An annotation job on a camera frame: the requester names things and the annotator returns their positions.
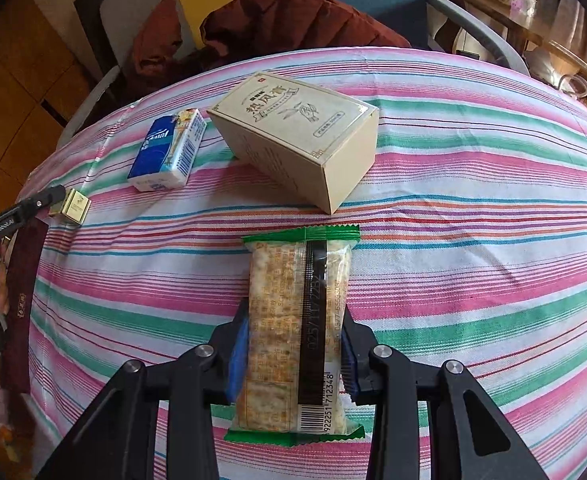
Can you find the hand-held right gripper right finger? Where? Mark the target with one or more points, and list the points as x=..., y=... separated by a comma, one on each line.
x=349, y=367

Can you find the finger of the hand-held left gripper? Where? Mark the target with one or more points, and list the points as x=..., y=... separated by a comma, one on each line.
x=18, y=215

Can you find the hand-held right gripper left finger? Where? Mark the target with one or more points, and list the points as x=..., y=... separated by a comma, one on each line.
x=237, y=365

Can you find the small gold box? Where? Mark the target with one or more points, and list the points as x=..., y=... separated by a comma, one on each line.
x=73, y=207

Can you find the cracker packet with green ends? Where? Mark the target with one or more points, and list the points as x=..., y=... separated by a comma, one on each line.
x=278, y=320

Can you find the dark red pouch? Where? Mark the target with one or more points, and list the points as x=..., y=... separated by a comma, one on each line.
x=23, y=285

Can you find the blue white tissue pack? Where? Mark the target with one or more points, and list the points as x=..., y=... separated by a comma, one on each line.
x=166, y=155

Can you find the striped tablecloth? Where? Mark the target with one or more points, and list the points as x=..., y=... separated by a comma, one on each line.
x=473, y=260

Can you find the rust orange cloth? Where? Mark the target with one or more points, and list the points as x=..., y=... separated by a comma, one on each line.
x=158, y=40

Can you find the beige cardboard box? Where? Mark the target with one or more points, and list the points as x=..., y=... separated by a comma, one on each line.
x=293, y=125

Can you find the maroon puffer jacket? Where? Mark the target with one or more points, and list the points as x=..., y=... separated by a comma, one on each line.
x=298, y=25

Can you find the clear plastic cup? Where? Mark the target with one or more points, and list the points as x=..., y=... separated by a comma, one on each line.
x=578, y=85

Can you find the glass side table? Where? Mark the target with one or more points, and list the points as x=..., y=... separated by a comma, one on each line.
x=533, y=30

